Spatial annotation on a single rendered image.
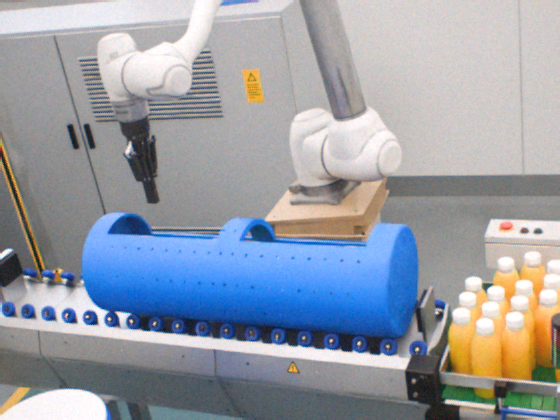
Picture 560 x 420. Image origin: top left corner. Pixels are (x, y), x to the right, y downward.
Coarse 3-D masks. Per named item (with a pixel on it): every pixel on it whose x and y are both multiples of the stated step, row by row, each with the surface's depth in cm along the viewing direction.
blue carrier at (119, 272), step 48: (96, 240) 230; (144, 240) 224; (192, 240) 219; (240, 240) 215; (288, 240) 233; (384, 240) 202; (96, 288) 230; (144, 288) 224; (192, 288) 218; (240, 288) 212; (288, 288) 207; (336, 288) 202; (384, 288) 197; (384, 336) 208
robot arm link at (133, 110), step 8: (112, 104) 210; (120, 104) 209; (128, 104) 209; (136, 104) 210; (144, 104) 211; (120, 112) 210; (128, 112) 210; (136, 112) 210; (144, 112) 212; (120, 120) 212; (128, 120) 211; (136, 120) 212
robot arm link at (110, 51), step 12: (108, 36) 204; (120, 36) 203; (108, 48) 202; (120, 48) 202; (132, 48) 204; (108, 60) 203; (120, 60) 202; (108, 72) 204; (120, 72) 201; (108, 84) 207; (120, 84) 203; (120, 96) 208; (132, 96) 208
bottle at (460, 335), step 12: (456, 324) 194; (468, 324) 195; (456, 336) 195; (468, 336) 194; (456, 348) 196; (468, 348) 195; (456, 360) 198; (468, 360) 197; (456, 372) 200; (468, 372) 199
